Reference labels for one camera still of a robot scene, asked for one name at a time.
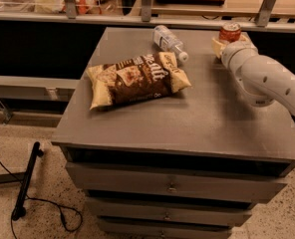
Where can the brown chip bag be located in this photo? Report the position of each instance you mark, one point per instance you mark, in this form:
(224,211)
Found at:
(141,78)

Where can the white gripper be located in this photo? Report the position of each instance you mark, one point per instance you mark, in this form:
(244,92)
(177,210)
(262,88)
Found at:
(234,50)

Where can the grey drawer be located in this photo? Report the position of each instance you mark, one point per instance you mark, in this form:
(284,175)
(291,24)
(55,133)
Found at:
(161,230)
(159,211)
(175,182)

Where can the grey metal railing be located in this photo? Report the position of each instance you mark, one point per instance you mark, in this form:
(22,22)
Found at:
(257,15)

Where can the clear plastic water bottle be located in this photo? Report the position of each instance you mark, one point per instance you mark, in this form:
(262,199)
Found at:
(168,42)

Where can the bottom grey drawer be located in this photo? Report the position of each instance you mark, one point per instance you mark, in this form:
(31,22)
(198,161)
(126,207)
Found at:
(161,230)

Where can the middle grey drawer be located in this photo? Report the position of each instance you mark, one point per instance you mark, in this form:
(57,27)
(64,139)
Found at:
(159,211)

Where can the grey drawer cabinet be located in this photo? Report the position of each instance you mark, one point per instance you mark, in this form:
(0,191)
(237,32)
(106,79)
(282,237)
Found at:
(190,166)

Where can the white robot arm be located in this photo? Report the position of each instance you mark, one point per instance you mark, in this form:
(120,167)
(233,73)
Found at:
(261,80)

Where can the red coke can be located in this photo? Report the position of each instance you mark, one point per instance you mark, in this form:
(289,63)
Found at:
(230,32)

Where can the top grey drawer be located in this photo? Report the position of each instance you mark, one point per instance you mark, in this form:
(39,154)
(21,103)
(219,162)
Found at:
(175,182)

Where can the grey low bench shelf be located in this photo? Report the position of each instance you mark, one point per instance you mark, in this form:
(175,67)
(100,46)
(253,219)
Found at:
(39,89)

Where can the black floor stand bar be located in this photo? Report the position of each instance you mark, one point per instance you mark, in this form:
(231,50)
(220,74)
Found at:
(19,209)

